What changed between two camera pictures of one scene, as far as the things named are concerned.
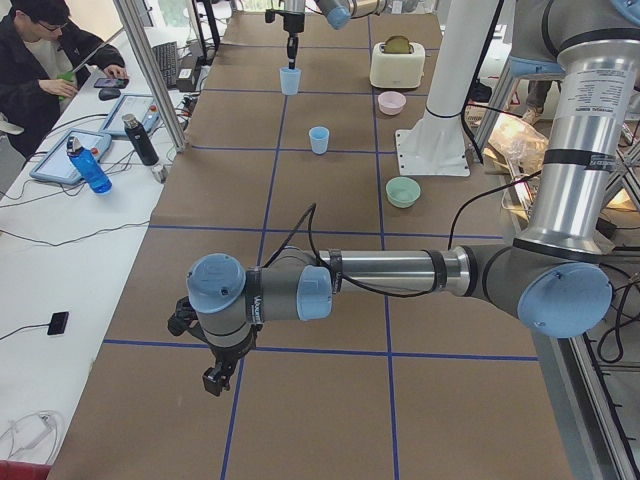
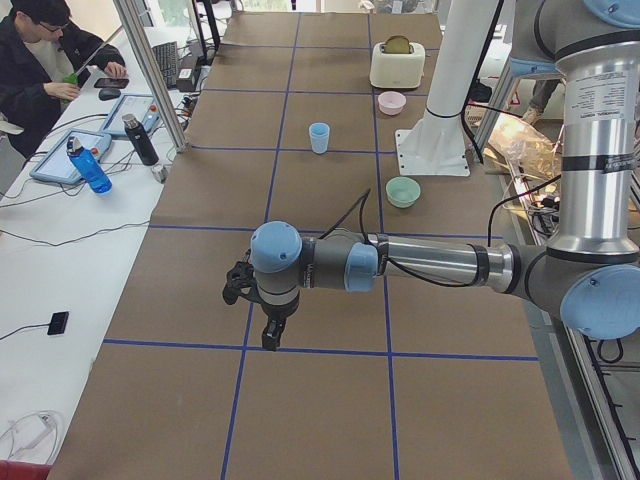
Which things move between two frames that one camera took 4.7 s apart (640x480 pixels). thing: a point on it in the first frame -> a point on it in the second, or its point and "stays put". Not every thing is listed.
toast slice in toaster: (398, 44) stays put
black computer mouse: (108, 93) stays put
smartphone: (111, 83) stays put
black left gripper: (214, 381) -> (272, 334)
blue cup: (290, 80) -> (319, 133)
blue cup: (319, 136) stays put
